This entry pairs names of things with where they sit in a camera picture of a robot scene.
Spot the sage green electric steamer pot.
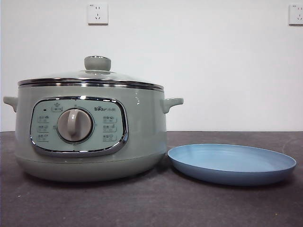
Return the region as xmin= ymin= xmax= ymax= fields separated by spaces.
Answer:
xmin=2 ymin=83 xmax=185 ymax=183

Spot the blue round plate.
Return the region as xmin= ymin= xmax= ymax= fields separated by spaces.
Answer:
xmin=167 ymin=143 xmax=298 ymax=186

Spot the glass lid with green knob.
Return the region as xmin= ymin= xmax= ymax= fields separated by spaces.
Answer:
xmin=18 ymin=55 xmax=165 ymax=91

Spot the white wall socket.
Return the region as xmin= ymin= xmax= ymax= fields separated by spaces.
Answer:
xmin=288 ymin=4 xmax=303 ymax=26
xmin=88 ymin=3 xmax=109 ymax=26

